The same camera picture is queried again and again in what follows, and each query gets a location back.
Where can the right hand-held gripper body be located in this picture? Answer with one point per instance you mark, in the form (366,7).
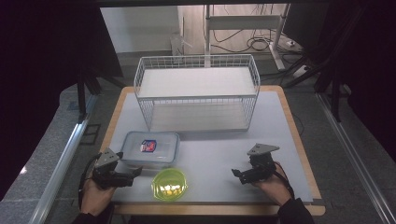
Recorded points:
(261,166)

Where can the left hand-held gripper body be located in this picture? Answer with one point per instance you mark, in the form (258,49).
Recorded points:
(107,174)

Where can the green plastic container with lid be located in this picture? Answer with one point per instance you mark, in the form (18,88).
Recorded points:
(169,185)

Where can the person's right hand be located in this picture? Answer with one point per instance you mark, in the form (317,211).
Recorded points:
(277,188)

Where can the person's left hand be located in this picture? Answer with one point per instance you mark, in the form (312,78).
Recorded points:
(95,199)

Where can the clear plastic lidded food box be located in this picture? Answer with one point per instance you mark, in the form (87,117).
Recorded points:
(149,149)

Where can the black metal stand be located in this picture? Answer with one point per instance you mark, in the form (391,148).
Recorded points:
(82,93)
(334,93)

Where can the white power strip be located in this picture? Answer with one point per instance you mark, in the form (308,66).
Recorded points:
(301,71)

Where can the black curtain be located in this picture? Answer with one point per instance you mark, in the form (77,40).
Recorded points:
(40,77)
(373,68)

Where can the aluminium rail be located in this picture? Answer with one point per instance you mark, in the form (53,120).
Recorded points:
(62,161)
(351,146)

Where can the white metal desk frame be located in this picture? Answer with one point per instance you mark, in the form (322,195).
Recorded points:
(243,22)

